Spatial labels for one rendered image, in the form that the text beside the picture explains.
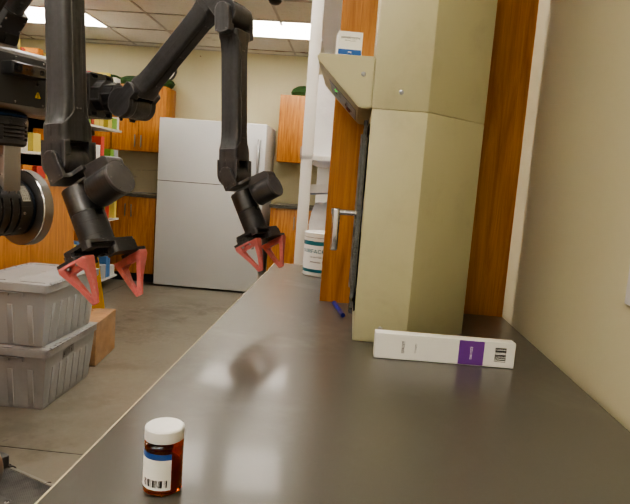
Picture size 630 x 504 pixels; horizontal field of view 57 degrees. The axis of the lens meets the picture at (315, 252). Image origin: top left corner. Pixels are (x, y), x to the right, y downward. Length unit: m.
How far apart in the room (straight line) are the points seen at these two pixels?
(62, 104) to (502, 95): 1.05
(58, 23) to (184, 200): 5.28
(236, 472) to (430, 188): 0.73
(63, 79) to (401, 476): 0.80
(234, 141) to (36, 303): 1.94
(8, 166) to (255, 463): 1.13
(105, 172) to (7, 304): 2.31
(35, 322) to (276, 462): 2.59
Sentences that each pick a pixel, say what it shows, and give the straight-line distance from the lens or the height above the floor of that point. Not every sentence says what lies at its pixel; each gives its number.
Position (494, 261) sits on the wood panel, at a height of 1.09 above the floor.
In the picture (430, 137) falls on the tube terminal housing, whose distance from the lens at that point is 1.19.
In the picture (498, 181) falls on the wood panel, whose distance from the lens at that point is 1.58.
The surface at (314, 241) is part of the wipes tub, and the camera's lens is 1.93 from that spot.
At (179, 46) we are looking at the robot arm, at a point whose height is 1.57.
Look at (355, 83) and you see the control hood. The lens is 1.18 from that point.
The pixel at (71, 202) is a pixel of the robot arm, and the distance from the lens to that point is 1.04.
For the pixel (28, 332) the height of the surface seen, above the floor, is 0.40.
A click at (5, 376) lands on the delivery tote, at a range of 3.36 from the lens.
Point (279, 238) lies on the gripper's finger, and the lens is 1.45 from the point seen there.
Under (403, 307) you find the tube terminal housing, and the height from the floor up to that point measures 1.02.
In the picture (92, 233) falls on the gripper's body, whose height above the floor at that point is 1.15.
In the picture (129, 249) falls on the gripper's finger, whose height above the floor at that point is 1.12.
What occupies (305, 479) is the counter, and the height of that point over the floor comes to 0.94.
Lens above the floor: 1.26
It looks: 7 degrees down
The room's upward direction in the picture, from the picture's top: 4 degrees clockwise
